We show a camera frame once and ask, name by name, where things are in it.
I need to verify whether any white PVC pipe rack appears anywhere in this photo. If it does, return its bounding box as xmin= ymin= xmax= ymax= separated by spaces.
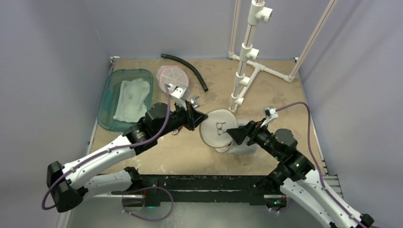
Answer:
xmin=228 ymin=0 xmax=337 ymax=112

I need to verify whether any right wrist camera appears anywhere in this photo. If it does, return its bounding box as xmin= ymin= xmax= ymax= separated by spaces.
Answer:
xmin=260 ymin=106 xmax=278 ymax=127

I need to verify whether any black rubber hose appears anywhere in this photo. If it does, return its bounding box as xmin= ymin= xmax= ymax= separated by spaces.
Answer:
xmin=160 ymin=53 xmax=209 ymax=93

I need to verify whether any teal plastic bin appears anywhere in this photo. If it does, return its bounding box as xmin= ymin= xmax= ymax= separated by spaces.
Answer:
xmin=97 ymin=69 xmax=154 ymax=132

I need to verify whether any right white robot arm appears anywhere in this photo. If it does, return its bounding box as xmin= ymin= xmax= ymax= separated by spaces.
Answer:
xmin=226 ymin=121 xmax=374 ymax=228

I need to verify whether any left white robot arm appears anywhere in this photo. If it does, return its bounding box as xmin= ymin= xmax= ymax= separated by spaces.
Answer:
xmin=41 ymin=102 xmax=208 ymax=213

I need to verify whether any white cloth garment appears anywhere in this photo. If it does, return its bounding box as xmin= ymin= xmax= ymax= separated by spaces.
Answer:
xmin=113 ymin=78 xmax=150 ymax=123

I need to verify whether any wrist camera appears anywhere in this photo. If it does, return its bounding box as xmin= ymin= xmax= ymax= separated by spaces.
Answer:
xmin=168 ymin=84 xmax=191 ymax=110
xmin=260 ymin=106 xmax=278 ymax=127

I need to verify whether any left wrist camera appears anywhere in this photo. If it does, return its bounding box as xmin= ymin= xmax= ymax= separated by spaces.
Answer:
xmin=168 ymin=84 xmax=191 ymax=110

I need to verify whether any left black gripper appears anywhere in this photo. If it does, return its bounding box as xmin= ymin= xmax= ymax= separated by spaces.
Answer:
xmin=155 ymin=100 xmax=208 ymax=138

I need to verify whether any red handled adjustable wrench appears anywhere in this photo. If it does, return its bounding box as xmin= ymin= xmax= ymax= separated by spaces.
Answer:
xmin=171 ymin=95 xmax=200 ymax=135

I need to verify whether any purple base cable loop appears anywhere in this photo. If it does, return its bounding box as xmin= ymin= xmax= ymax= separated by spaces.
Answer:
xmin=121 ymin=186 xmax=174 ymax=222

